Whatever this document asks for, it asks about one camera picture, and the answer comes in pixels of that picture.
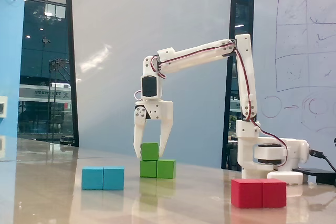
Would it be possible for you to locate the long green block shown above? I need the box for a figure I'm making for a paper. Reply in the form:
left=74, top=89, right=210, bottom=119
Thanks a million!
left=139, top=159, right=177, bottom=179

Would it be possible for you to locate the metal scaffold tower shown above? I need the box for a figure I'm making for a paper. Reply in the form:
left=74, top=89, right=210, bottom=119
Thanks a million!
left=48, top=58, right=72, bottom=144

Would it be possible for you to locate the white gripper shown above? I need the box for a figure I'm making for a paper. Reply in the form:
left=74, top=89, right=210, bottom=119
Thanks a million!
left=133, top=100, right=174, bottom=160

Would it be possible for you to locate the long blue block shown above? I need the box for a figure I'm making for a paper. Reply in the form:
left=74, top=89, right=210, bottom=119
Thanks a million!
left=81, top=166, right=125, bottom=191

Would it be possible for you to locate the white wall socket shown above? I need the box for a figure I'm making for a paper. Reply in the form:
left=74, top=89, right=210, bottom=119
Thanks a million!
left=0, top=95, right=8, bottom=118

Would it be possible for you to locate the black window frame post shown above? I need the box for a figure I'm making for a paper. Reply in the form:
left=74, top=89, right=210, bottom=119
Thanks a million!
left=65, top=0, right=80, bottom=147

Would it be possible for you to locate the small green cube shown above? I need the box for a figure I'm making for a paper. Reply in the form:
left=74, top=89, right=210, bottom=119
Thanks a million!
left=141, top=142, right=160, bottom=161

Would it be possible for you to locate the long red block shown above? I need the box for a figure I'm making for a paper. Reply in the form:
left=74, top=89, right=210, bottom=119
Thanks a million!
left=230, top=178, right=287, bottom=209

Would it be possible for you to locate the flat black box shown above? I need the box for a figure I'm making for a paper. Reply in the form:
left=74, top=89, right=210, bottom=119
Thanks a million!
left=291, top=167, right=336, bottom=184

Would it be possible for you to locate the dark parked car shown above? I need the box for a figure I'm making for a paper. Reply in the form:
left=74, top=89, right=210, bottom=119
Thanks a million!
left=59, top=135, right=75, bottom=146

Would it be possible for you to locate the red black servo wire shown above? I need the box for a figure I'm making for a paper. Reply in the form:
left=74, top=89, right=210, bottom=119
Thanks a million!
left=149, top=39, right=290, bottom=162

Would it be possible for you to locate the thick black cable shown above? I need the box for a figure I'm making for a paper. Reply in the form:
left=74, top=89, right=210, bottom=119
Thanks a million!
left=309, top=149, right=336, bottom=173

